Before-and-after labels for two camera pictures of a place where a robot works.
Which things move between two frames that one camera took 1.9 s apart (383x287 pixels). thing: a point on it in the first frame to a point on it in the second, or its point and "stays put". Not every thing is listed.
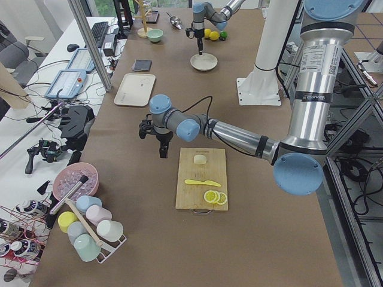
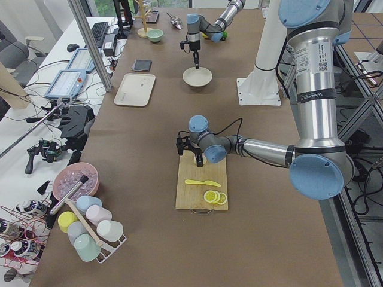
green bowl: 155,34 stays put
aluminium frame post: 82,18 stays put
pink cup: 97,214 stays put
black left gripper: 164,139 to 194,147
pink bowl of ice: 69,176 stays put
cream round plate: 203,62 to 197,77
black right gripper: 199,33 to 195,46
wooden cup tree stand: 142,33 stays put
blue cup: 84,202 stays put
